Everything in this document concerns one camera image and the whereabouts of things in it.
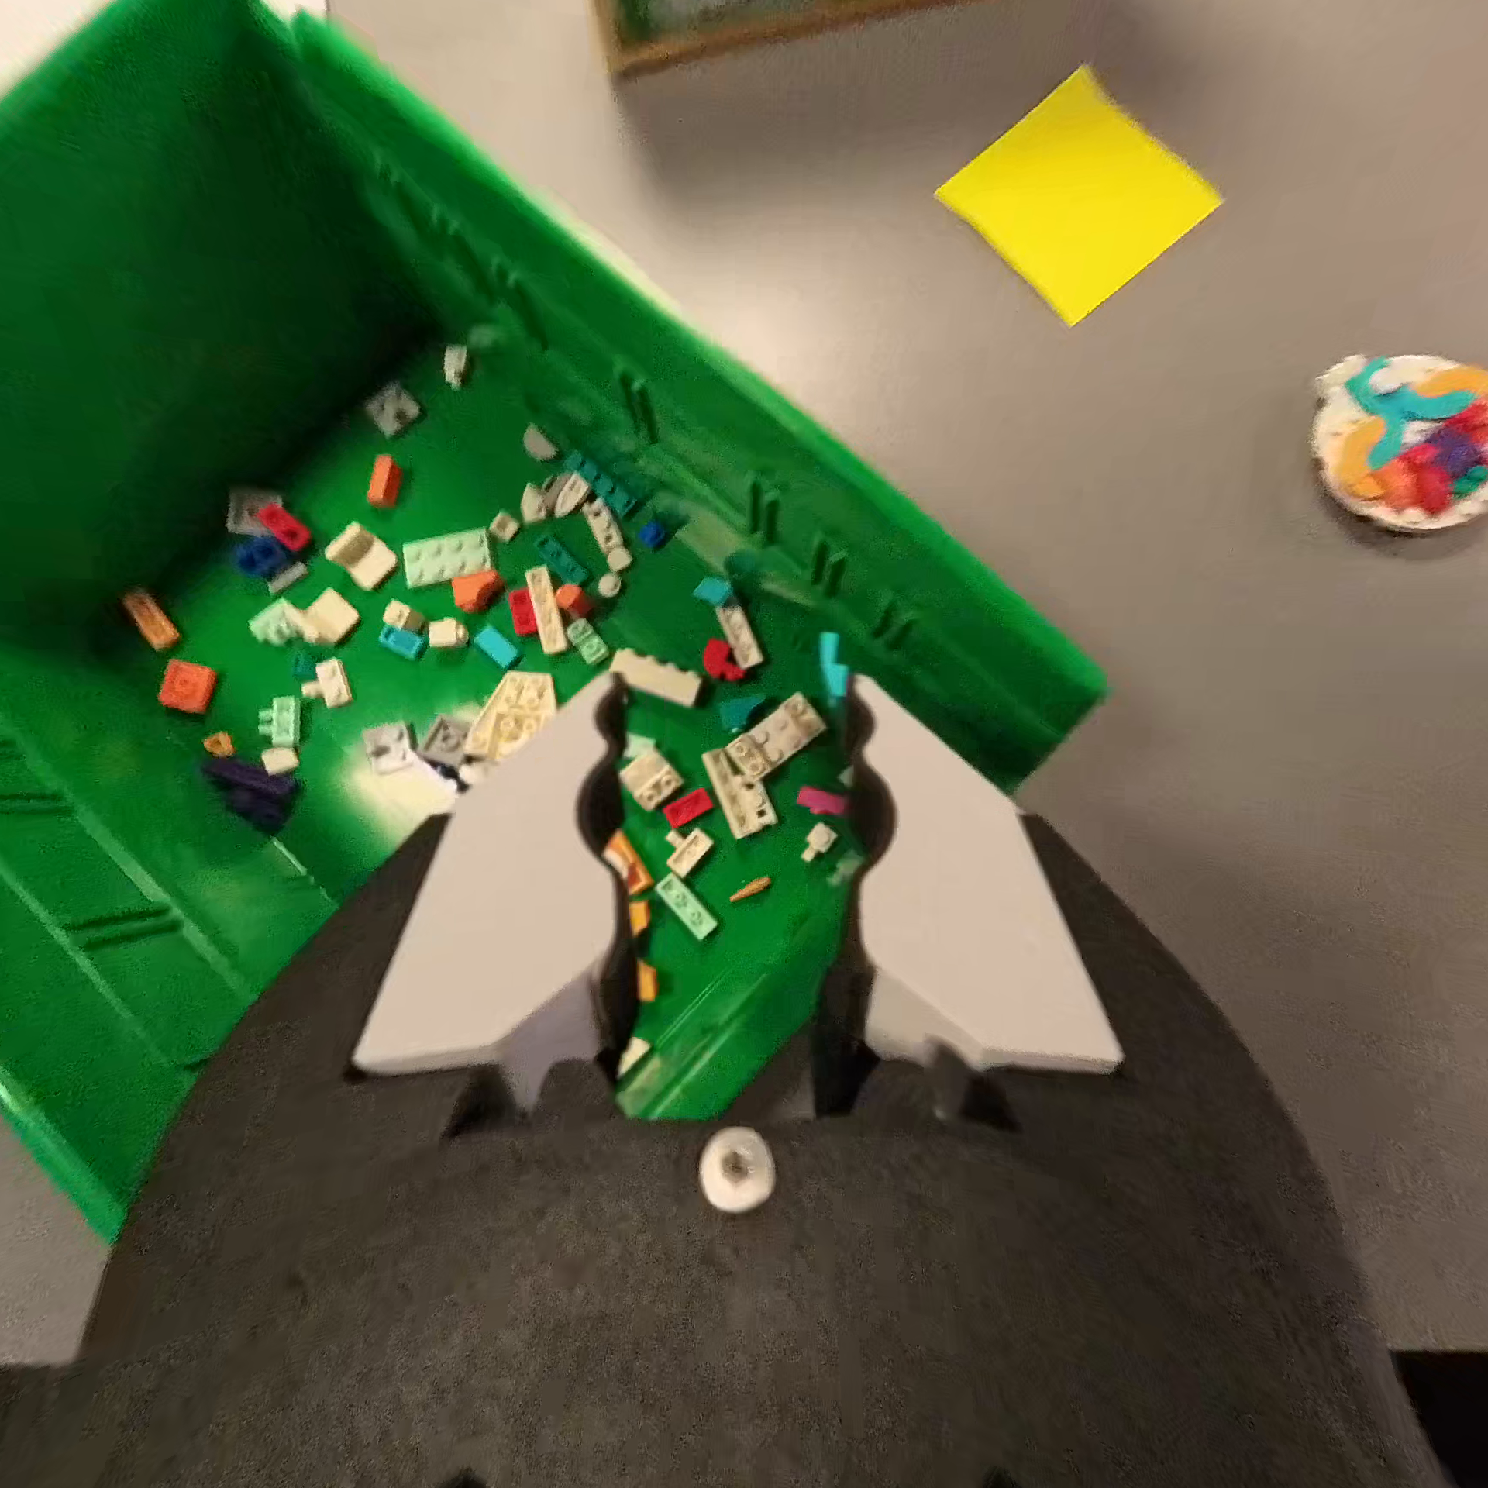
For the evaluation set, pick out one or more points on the yellow paper sheet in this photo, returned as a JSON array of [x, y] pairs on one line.
[[1081, 196]]

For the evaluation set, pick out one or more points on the green plastic bin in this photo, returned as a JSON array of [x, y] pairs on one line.
[[174, 233]]

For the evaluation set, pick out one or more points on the colourful lego set box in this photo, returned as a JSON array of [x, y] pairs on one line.
[[721, 29]]

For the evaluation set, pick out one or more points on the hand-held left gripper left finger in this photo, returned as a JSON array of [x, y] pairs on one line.
[[499, 930]]

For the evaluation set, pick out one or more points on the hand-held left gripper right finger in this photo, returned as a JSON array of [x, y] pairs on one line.
[[977, 930]]

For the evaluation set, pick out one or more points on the pile of lego bricks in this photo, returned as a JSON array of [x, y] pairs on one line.
[[447, 558]]

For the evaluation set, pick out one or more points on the round white rainbow lego plate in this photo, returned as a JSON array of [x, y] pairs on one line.
[[1414, 446]]

